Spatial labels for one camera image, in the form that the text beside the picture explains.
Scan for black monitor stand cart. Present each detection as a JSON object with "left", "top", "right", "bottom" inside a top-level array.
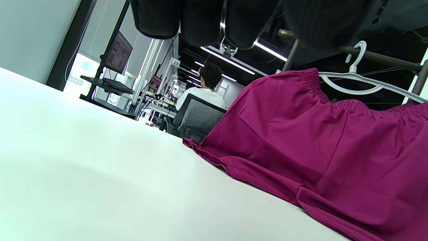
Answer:
[{"left": 80, "top": 0, "right": 136, "bottom": 117}]

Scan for black monitor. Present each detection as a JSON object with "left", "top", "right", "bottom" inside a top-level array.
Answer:
[{"left": 100, "top": 31, "right": 133, "bottom": 75}]

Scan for dark wooden hanging rack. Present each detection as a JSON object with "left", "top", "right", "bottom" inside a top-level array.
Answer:
[{"left": 278, "top": 29, "right": 428, "bottom": 104}]

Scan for long ceiling light strip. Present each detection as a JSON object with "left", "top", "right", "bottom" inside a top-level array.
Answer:
[
  {"left": 201, "top": 46, "right": 255, "bottom": 75},
  {"left": 253, "top": 40, "right": 288, "bottom": 62}
]

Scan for magenta shorts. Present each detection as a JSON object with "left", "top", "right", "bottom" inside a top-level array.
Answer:
[{"left": 182, "top": 68, "right": 428, "bottom": 241}]

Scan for black mesh office chair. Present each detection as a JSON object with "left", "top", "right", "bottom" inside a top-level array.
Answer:
[{"left": 160, "top": 93, "right": 228, "bottom": 144}]

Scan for black keyboard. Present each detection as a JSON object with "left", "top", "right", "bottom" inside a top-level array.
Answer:
[{"left": 102, "top": 78, "right": 132, "bottom": 92}]

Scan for white desk post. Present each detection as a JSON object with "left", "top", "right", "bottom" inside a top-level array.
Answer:
[{"left": 132, "top": 38, "right": 164, "bottom": 107}]

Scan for person's left hand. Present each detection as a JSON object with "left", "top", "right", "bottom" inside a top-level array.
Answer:
[{"left": 130, "top": 0, "right": 428, "bottom": 51}]

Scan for grey plastic hanger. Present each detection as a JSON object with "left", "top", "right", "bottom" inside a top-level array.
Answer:
[{"left": 318, "top": 41, "right": 428, "bottom": 104}]

